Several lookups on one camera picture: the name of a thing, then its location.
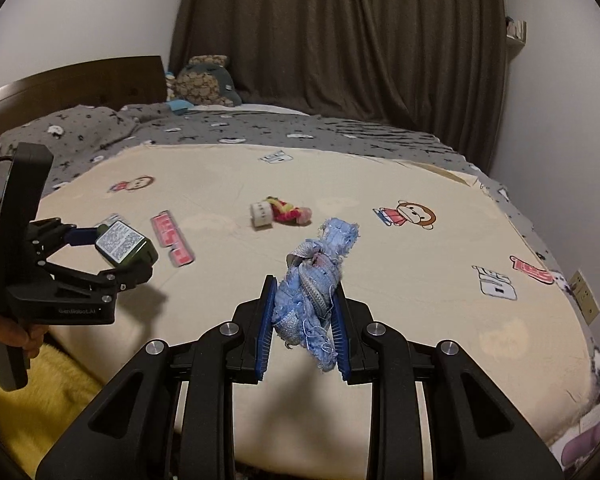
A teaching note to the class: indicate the cream cartoon printed blanket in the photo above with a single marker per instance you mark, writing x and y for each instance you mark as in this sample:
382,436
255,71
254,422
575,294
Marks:
380,270

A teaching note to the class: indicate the wall shelf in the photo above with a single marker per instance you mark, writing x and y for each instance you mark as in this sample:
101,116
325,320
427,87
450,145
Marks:
516,29

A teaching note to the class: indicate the blue frayed cloth scrap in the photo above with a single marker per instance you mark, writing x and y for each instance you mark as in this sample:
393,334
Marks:
310,280

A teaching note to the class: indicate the brown curtain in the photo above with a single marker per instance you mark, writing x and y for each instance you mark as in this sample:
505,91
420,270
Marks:
340,35

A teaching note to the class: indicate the person's left hand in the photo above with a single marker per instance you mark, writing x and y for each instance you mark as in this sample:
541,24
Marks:
10,331

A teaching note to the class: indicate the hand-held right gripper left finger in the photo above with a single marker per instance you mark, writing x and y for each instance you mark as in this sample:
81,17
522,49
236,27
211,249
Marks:
265,330

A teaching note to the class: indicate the dark wooden headboard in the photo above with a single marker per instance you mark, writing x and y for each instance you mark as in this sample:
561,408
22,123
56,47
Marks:
80,85

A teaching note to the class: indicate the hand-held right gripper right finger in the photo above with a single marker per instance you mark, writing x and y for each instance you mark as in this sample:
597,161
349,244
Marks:
340,340

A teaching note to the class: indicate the wall socket plate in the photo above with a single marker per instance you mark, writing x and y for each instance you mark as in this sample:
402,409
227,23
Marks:
585,296

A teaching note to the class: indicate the red yellow toy figure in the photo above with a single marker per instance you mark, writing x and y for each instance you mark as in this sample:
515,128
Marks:
287,212

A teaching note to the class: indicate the yellow fluffy blanket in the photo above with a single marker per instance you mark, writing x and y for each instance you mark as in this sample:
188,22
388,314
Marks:
55,410

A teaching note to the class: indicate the purple cloth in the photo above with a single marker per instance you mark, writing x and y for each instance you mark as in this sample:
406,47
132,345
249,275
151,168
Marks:
592,442

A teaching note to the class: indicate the brown patterned plush toy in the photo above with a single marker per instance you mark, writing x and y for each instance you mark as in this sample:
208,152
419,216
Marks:
202,82

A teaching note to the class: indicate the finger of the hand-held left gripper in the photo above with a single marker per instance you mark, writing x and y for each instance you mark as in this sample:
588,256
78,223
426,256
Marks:
80,235
105,277

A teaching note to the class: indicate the large dark green bottle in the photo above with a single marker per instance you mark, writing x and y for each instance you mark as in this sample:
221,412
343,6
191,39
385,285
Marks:
122,240

